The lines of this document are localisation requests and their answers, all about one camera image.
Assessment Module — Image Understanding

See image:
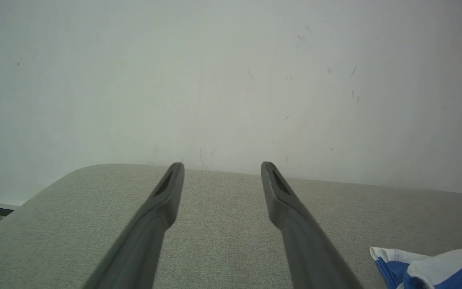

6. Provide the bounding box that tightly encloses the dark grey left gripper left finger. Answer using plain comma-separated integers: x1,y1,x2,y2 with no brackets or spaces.
83,162,185,289

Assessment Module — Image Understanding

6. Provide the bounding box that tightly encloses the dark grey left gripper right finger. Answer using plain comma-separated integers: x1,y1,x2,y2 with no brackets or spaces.
261,162,364,289

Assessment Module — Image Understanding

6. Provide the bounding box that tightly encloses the blue and white garment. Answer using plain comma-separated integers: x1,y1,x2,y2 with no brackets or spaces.
370,246,462,289

